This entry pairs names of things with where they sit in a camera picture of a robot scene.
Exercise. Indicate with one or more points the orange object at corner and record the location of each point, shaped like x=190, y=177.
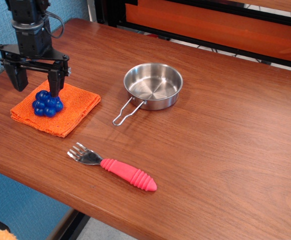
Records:
x=5, y=235

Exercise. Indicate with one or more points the fork with pink handle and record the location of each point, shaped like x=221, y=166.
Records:
x=135, y=176

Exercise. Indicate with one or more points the blue bumpy toy ball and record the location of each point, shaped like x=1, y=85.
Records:
x=45, y=105

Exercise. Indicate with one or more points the black table leg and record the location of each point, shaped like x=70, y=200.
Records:
x=70, y=226

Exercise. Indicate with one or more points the small steel pan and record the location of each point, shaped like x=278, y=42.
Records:
x=149, y=86

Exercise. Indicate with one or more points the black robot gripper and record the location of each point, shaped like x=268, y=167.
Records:
x=34, y=42

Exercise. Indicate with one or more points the orange panel black frame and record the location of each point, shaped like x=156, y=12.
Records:
x=259, y=29

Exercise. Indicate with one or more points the orange folded cloth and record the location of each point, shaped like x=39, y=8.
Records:
x=77, y=104

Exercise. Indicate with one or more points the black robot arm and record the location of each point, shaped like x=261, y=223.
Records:
x=29, y=11

